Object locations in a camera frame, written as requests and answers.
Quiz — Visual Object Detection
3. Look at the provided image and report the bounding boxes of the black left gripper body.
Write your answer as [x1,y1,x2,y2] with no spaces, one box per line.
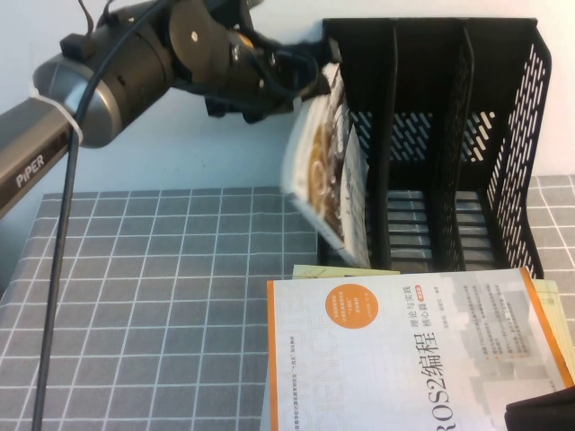
[222,27,307,119]

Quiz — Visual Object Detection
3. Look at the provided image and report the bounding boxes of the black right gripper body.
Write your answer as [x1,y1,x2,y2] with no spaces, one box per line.
[505,386,575,431]

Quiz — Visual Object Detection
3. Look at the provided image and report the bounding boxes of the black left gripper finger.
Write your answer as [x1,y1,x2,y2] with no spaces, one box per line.
[294,66,333,101]
[282,38,343,62]

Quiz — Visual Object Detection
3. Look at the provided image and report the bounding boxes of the white book brown swirl cover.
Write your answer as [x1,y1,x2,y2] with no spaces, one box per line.
[280,62,374,270]

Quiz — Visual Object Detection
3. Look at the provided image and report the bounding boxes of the yellow-green book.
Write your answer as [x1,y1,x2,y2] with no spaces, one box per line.
[291,263,575,391]

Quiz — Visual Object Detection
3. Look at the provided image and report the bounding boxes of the black plastic book stand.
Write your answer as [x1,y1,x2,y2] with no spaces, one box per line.
[316,17,552,282]

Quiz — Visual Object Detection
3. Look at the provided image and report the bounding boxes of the white orange ROS2 book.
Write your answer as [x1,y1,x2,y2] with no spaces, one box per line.
[264,267,575,431]

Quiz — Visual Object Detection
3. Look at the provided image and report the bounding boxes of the grey checkered tablecloth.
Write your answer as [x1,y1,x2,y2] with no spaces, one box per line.
[0,174,575,431]

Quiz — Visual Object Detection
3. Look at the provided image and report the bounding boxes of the white cable tie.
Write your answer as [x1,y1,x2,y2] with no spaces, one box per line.
[30,87,85,148]

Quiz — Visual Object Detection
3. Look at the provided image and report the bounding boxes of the thick black cable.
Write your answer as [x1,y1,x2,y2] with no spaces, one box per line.
[31,0,181,431]

